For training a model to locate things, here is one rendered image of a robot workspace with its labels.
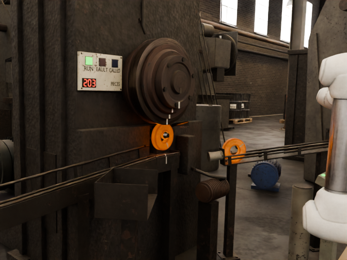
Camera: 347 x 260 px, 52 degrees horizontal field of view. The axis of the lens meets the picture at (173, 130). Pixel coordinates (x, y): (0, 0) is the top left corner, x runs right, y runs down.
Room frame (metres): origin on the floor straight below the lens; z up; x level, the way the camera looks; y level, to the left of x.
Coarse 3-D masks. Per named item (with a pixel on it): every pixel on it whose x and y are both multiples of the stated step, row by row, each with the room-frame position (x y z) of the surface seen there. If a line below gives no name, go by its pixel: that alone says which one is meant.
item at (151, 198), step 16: (112, 176) 1.53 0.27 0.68; (128, 176) 1.55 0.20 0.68; (144, 176) 1.54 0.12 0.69; (96, 192) 1.29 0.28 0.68; (112, 192) 1.29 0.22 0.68; (128, 192) 1.28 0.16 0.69; (144, 192) 1.28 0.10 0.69; (96, 208) 1.29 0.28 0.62; (112, 208) 1.29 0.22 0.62; (128, 208) 1.28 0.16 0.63; (144, 208) 1.28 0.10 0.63; (128, 224) 1.41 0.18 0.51; (128, 240) 1.41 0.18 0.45; (128, 256) 1.41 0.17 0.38
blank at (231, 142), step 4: (228, 140) 2.19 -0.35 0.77; (232, 140) 2.19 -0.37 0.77; (236, 140) 2.20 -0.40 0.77; (240, 140) 2.20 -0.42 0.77; (224, 144) 2.19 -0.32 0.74; (228, 144) 2.18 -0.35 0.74; (232, 144) 2.19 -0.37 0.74; (236, 144) 2.20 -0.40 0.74; (240, 144) 2.20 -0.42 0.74; (244, 144) 2.21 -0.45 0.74; (224, 148) 2.18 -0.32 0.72; (228, 148) 2.18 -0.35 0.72; (240, 148) 2.20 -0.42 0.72; (244, 148) 2.21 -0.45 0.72; (228, 152) 2.18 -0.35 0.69; (240, 152) 2.20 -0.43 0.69; (244, 152) 2.21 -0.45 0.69; (236, 156) 2.20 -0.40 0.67; (240, 156) 2.20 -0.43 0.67; (232, 160) 2.19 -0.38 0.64; (236, 160) 2.20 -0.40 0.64
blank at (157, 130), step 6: (156, 126) 1.92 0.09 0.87; (162, 126) 1.93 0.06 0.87; (168, 126) 1.97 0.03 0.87; (156, 132) 1.90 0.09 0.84; (162, 132) 1.94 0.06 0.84; (168, 132) 1.98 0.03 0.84; (156, 138) 1.90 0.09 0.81; (168, 138) 1.98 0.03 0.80; (156, 144) 1.90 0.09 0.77; (162, 144) 1.94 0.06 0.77; (168, 144) 1.98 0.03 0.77; (162, 150) 1.94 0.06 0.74
